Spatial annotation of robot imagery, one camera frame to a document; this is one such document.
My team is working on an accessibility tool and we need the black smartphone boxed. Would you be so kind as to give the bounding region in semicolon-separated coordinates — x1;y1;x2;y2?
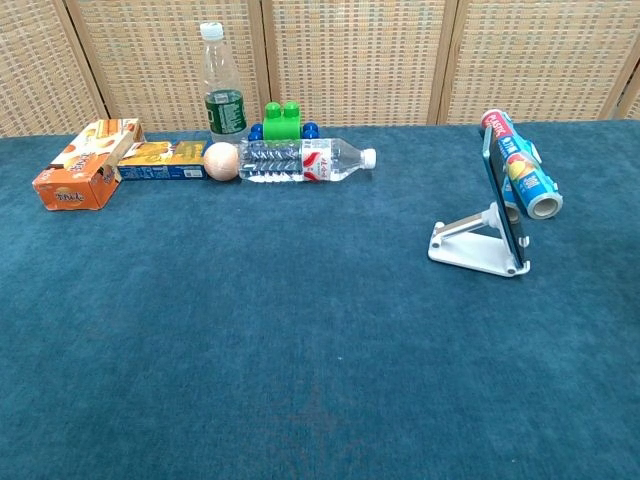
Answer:
480;125;530;269

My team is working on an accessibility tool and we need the white phone stand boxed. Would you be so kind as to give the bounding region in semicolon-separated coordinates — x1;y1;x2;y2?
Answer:
427;202;532;278

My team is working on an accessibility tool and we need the red label water bottle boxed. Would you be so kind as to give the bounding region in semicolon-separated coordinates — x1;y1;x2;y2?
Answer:
236;137;377;184

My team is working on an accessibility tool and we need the blue felt table cloth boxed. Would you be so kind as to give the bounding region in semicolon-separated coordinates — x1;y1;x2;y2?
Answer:
0;118;640;480

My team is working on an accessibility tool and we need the green toy building block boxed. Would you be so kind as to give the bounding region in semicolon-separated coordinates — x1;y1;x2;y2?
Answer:
262;101;303;142

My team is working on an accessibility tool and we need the blue toy building block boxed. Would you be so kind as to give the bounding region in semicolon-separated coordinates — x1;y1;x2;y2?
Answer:
248;121;322;144

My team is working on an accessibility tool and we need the beige ball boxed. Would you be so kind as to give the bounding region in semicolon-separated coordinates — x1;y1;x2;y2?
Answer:
202;141;241;181

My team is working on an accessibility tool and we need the green label plastic bottle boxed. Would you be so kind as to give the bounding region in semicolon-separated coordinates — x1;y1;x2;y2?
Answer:
199;21;249;146

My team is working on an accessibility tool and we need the blue and yellow snack box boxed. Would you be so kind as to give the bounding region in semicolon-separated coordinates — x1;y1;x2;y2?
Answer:
116;140;212;181

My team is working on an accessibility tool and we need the woven bamboo folding screen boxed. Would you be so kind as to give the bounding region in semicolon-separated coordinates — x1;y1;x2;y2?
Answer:
0;0;640;139

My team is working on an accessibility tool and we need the blue plastic wrap roll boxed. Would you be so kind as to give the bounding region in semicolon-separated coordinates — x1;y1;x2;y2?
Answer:
480;108;564;220

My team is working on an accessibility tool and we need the orange cracker box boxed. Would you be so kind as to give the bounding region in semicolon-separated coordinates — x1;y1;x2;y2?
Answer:
32;118;145;212

